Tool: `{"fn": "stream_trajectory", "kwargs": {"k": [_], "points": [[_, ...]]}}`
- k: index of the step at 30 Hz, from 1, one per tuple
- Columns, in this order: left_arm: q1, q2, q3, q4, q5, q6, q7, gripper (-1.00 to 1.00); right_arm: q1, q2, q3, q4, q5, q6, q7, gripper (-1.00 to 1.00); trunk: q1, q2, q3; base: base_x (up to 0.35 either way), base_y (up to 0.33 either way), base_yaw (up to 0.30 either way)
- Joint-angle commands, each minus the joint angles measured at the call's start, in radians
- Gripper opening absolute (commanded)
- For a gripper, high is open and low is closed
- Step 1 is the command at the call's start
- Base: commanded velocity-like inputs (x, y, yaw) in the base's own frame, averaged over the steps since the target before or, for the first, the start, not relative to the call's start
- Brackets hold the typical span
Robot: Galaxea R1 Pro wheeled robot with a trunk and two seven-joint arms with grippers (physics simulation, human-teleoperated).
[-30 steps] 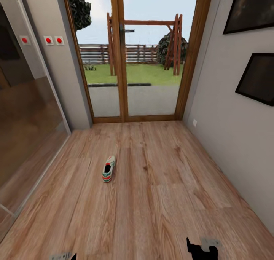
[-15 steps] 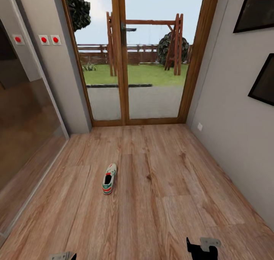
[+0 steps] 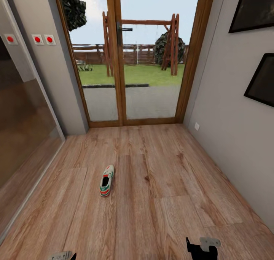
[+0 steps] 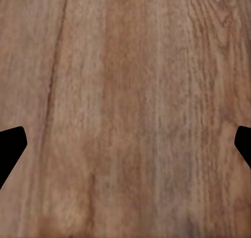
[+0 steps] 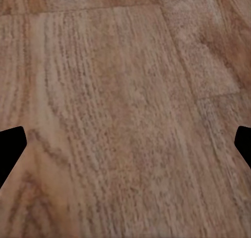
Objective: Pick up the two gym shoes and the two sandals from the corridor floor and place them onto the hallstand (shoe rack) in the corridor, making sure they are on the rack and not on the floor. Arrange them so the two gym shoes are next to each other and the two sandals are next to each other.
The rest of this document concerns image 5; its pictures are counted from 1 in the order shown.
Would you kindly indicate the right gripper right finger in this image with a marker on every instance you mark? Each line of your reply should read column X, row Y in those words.
column 243, row 143

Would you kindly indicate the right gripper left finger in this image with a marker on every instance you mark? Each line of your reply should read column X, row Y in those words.
column 12, row 144

